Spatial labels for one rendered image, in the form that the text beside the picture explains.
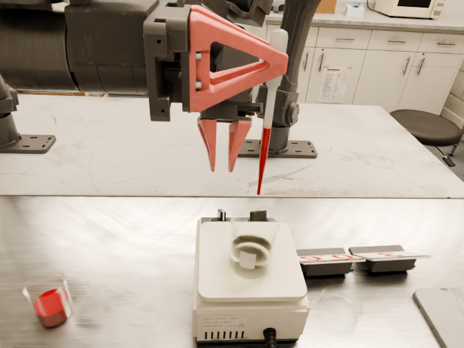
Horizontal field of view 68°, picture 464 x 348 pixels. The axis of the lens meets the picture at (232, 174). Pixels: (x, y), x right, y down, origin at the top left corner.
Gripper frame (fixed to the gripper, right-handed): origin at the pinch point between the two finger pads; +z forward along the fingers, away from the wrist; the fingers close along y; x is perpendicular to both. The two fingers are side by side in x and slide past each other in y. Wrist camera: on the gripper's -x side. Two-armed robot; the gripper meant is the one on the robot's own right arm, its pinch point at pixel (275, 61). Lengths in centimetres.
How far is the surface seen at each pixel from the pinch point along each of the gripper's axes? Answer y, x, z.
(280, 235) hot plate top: 4.9, 23.4, 4.5
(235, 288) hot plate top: -3.2, 23.4, -1.8
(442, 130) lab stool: 109, 57, 104
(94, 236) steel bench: 13.7, 32.0, -22.7
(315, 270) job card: 5.4, 30.5, 10.6
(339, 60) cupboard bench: 241, 61, 99
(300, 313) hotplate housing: -4.6, 26.0, 5.4
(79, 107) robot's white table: 64, 32, -40
